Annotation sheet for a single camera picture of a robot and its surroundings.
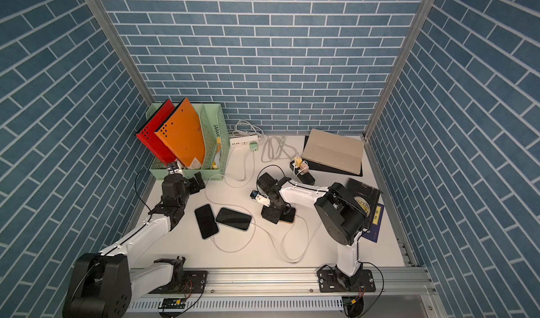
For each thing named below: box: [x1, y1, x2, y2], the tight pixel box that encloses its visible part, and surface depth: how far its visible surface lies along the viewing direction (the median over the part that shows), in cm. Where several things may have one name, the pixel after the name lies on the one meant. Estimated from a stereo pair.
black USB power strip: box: [289, 160, 315, 186], surface depth 104 cm
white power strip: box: [229, 135, 260, 149], surface depth 117 cm
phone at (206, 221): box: [194, 204, 220, 240], surface depth 89 cm
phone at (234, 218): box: [215, 206, 253, 231], surface depth 90 cm
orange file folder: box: [154, 97, 207, 167], surface depth 92 cm
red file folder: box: [135, 99, 177, 164], surface depth 86 cm
